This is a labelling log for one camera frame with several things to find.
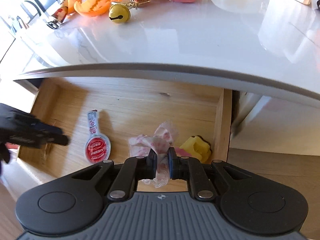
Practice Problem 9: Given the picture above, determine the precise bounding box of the yellow pink toy cup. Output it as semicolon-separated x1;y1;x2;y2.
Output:
175;135;212;163

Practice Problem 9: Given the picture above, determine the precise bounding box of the pink white cloth pouch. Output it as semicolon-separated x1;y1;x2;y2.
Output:
128;121;178;189

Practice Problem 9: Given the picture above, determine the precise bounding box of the red white paddle tag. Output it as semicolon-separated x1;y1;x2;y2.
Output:
85;109;111;164

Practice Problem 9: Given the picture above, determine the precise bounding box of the wooden drawer white front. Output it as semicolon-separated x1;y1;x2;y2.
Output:
18;77;232;184

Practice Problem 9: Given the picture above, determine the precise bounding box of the brown doll figure keychain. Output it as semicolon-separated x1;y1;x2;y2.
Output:
47;0;68;29

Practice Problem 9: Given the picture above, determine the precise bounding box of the yellow keychain case with bell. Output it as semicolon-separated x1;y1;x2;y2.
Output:
108;0;153;24

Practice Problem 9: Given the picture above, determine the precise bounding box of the orange plastic shell half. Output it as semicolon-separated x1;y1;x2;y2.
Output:
74;0;121;17

